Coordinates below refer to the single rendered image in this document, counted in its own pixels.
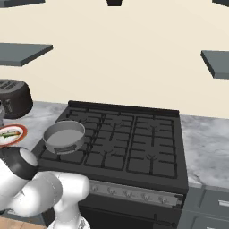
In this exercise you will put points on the grey metal pot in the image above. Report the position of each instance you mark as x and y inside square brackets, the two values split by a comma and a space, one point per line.
[64, 137]

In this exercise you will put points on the green vegetable on plate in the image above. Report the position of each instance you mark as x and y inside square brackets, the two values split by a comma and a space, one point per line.
[9, 134]

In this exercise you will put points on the grey drawer front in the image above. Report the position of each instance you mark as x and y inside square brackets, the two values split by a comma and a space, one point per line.
[213, 201]

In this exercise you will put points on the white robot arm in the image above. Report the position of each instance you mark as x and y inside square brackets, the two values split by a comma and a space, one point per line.
[35, 190]

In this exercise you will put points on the black gas stove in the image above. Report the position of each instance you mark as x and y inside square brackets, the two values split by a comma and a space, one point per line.
[143, 149]

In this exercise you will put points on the dark range hood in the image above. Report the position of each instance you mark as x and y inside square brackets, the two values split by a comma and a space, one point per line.
[114, 2]

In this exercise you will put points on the red rimmed white plate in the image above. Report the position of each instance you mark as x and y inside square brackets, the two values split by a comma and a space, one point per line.
[21, 135]

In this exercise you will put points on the silver stove knob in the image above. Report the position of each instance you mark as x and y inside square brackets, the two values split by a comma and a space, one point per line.
[128, 194]
[146, 197]
[95, 188]
[163, 199]
[111, 191]

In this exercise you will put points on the grey wall shelf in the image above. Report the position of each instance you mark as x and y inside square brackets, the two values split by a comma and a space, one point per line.
[21, 53]
[18, 2]
[222, 2]
[217, 64]

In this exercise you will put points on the dark round cooker appliance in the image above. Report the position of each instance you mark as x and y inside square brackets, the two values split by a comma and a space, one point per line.
[16, 98]

